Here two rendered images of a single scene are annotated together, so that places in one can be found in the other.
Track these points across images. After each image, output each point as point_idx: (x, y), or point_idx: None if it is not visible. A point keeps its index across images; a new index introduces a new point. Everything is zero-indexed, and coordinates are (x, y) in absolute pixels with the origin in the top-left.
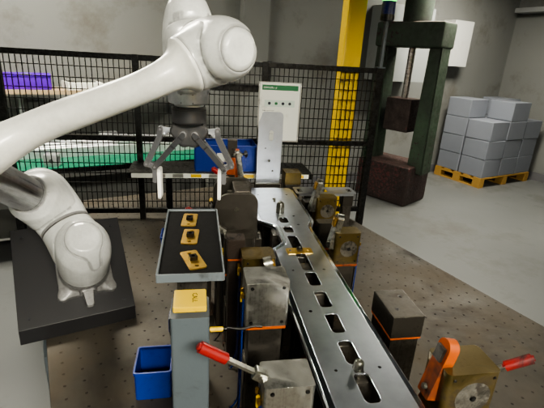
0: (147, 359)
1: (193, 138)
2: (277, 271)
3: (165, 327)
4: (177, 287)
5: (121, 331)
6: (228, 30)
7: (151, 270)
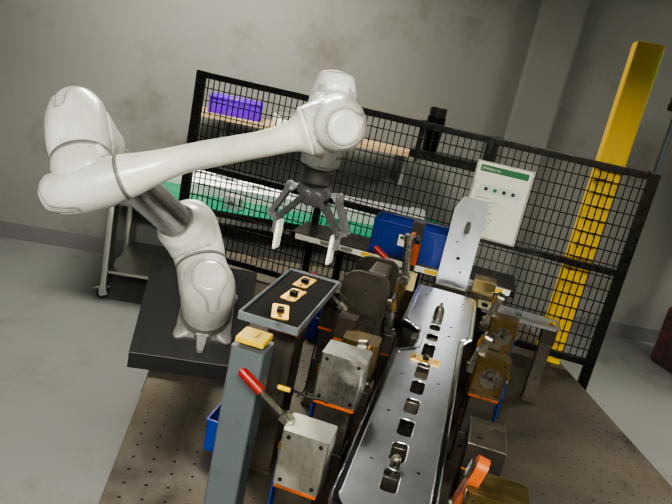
0: None
1: (314, 198)
2: (361, 353)
3: None
4: None
5: (220, 389)
6: (337, 110)
7: None
